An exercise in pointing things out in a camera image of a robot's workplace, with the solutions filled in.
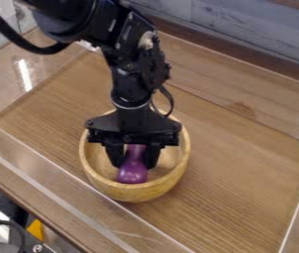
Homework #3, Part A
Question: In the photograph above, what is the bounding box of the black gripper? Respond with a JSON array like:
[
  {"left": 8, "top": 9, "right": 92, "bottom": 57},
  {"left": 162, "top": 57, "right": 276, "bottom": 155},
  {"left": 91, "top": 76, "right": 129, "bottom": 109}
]
[{"left": 85, "top": 105, "right": 182, "bottom": 169}]

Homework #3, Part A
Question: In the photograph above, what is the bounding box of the purple toy eggplant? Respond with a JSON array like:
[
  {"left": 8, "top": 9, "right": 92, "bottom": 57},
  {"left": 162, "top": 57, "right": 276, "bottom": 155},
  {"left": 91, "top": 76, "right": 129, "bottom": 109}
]
[{"left": 117, "top": 144, "right": 148, "bottom": 184}]

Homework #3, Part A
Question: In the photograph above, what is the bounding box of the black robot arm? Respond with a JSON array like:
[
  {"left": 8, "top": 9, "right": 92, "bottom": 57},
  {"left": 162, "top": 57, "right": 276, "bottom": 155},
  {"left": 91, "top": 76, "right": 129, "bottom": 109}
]
[{"left": 20, "top": 0, "right": 182, "bottom": 168}]

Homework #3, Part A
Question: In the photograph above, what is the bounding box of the brown wooden bowl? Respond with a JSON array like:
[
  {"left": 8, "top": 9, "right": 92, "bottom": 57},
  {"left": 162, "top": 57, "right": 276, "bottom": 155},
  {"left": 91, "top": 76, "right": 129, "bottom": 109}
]
[{"left": 79, "top": 127, "right": 191, "bottom": 203}]

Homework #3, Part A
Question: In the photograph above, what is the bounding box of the yellow black equipment under table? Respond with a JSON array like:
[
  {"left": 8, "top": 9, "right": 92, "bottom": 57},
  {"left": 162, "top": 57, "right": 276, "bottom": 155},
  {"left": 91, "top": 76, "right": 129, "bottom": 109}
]
[{"left": 0, "top": 211, "right": 56, "bottom": 253}]

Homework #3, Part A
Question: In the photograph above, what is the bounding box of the clear acrylic barrier wall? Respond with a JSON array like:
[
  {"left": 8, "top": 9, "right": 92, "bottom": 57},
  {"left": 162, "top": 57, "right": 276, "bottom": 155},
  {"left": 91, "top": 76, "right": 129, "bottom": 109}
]
[{"left": 0, "top": 26, "right": 299, "bottom": 253}]

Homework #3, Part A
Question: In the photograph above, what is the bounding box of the black cable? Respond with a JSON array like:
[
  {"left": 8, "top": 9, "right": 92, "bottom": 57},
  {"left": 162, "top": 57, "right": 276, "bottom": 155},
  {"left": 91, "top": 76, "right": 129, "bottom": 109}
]
[{"left": 0, "top": 0, "right": 73, "bottom": 55}]

